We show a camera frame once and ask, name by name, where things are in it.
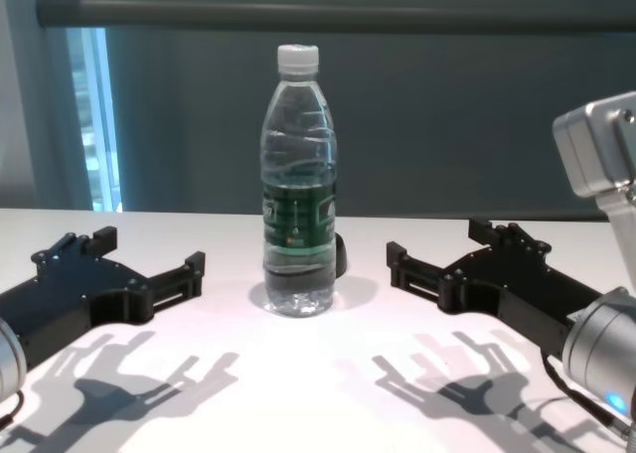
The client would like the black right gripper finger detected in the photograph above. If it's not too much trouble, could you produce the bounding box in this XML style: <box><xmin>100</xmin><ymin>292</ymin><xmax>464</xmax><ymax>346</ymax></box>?
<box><xmin>386</xmin><ymin>240</ymin><xmax>451</xmax><ymax>304</ymax></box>
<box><xmin>468</xmin><ymin>218</ymin><xmax>553</xmax><ymax>264</ymax></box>

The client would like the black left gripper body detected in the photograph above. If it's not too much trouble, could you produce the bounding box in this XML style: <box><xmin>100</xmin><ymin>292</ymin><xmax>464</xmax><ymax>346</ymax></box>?
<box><xmin>0</xmin><ymin>251</ymin><xmax>156</xmax><ymax>370</ymax></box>

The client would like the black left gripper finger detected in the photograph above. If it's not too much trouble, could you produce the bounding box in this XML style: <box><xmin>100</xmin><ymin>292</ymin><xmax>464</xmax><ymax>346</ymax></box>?
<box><xmin>30</xmin><ymin>226</ymin><xmax>119</xmax><ymax>265</ymax></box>
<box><xmin>126</xmin><ymin>250</ymin><xmax>207</xmax><ymax>313</ymax></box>

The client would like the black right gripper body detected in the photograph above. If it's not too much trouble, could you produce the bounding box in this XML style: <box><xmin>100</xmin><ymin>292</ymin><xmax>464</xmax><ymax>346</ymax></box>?
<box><xmin>437</xmin><ymin>243</ymin><xmax>606</xmax><ymax>361</ymax></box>

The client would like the clear water bottle green label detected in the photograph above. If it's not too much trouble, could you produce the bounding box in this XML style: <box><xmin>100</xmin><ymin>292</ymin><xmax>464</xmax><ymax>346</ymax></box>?
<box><xmin>260</xmin><ymin>43</ymin><xmax>340</xmax><ymax>317</ymax></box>

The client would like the small black round object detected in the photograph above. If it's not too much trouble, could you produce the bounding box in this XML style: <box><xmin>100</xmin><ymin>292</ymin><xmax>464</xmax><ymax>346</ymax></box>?
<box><xmin>331</xmin><ymin>232</ymin><xmax>350</xmax><ymax>279</ymax></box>

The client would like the narrow glass window strip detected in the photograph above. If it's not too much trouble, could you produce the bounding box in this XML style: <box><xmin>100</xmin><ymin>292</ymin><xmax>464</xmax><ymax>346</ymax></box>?
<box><xmin>64</xmin><ymin>0</ymin><xmax>123</xmax><ymax>214</ymax></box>

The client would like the grey handrail bar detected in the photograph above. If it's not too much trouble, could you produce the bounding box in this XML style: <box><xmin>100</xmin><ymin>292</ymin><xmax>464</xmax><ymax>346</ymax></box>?
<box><xmin>35</xmin><ymin>0</ymin><xmax>636</xmax><ymax>33</ymax></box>

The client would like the thin left wrist camera cable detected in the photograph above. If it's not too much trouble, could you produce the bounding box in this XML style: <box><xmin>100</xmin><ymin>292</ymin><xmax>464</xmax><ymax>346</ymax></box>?
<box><xmin>0</xmin><ymin>390</ymin><xmax>24</xmax><ymax>424</ymax></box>

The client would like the thin wrist camera cable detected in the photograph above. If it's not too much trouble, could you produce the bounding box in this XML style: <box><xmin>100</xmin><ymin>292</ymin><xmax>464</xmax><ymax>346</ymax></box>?
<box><xmin>540</xmin><ymin>351</ymin><xmax>635</xmax><ymax>447</ymax></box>
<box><xmin>0</xmin><ymin>390</ymin><xmax>24</xmax><ymax>424</ymax></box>

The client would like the thin right wrist camera cable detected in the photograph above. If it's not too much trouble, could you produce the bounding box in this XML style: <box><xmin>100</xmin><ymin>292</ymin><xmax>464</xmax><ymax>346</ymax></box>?
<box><xmin>540</xmin><ymin>351</ymin><xmax>635</xmax><ymax>447</ymax></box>

